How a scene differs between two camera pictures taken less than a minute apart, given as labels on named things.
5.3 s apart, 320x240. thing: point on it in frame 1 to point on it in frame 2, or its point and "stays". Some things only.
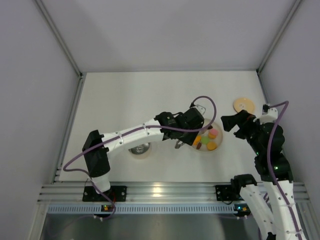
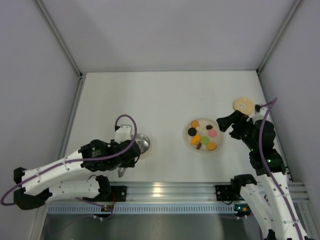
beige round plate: x=210 y=139 stays
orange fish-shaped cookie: x=197 y=140 stays
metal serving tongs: x=177 y=146 to x=120 y=171
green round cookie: x=205 y=139 stays
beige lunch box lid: x=244 y=103 stays
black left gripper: x=186 y=138 to x=133 y=153
